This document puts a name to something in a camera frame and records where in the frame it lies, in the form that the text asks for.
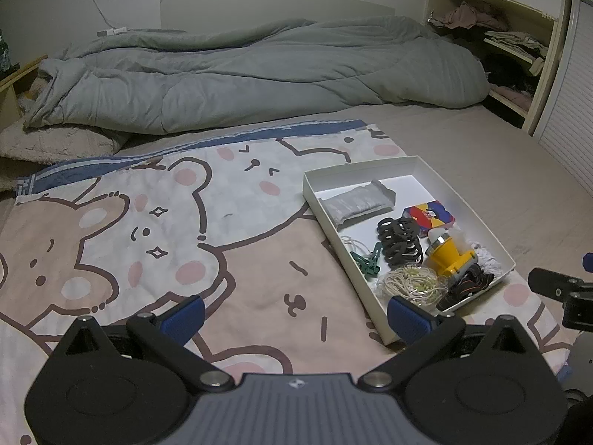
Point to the cream open shelf unit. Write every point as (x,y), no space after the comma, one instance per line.
(551,55)

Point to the beige fleece blanket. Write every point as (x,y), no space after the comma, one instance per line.
(55,143)

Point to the white patterned cloth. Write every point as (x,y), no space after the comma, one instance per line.
(486,257)

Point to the green clothes peg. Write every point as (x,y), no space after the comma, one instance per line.
(374,264)
(361,261)

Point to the pink crumpled clothing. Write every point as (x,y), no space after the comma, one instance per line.
(468,16)

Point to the wooden bedside shelf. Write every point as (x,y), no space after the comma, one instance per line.
(18,85)

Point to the grey duvet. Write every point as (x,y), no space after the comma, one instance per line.
(231,74)

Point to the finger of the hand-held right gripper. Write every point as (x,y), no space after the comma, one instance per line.
(549,282)
(589,259)

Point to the colourful card box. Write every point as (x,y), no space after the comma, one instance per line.
(428,213)

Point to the white power adapter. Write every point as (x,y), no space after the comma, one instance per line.
(111,32)

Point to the folded beige clothes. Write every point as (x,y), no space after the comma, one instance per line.
(519,41)

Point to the bear printed blanket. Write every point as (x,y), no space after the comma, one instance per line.
(162,241)

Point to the white cardboard box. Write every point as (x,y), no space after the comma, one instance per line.
(331,185)

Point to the clear plastic packet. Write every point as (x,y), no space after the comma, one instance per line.
(354,204)

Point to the folded pink clothes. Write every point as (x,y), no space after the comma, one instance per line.
(512,97)

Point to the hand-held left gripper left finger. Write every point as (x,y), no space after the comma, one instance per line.
(183,320)

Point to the beige bed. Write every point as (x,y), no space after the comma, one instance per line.
(486,157)

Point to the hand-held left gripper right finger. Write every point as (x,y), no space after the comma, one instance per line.
(410,320)

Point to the white slatted cabinet door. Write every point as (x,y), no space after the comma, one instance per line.
(574,92)

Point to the dark clothing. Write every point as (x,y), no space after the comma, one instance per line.
(507,74)

